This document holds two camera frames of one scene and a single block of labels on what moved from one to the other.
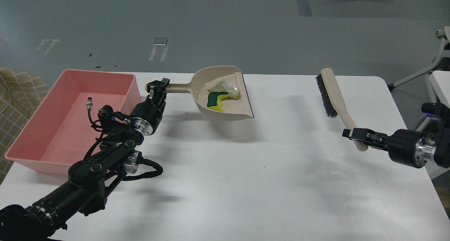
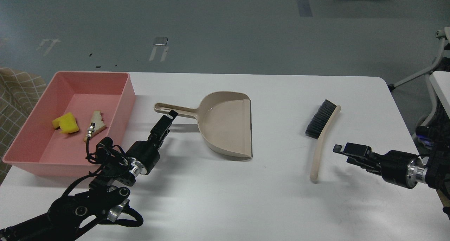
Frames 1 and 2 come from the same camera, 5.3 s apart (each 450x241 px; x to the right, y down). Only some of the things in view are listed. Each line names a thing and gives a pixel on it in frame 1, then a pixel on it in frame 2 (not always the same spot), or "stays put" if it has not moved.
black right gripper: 404,146 -> 397,167
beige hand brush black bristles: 333,100 -> 323,120
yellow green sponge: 214,100 -> 67,122
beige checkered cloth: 21,92 stays put
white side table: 440,80 stays put
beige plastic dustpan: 206,78 -> 224,120
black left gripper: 146,116 -> 147,156
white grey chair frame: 444,33 stays put
